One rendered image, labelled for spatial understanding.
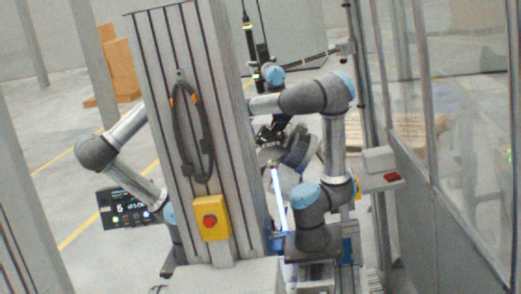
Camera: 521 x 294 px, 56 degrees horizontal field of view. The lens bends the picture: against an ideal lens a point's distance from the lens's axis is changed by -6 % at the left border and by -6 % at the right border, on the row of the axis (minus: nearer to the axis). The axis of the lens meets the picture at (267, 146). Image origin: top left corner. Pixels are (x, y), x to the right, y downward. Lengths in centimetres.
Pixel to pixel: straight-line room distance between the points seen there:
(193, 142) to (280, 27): 842
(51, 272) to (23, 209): 12
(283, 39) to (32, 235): 915
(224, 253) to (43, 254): 79
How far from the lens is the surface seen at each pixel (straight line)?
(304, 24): 974
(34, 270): 95
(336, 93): 178
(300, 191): 194
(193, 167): 152
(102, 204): 248
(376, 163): 295
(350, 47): 297
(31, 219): 90
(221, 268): 164
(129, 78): 1067
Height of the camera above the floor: 208
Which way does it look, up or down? 19 degrees down
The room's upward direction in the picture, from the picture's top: 11 degrees counter-clockwise
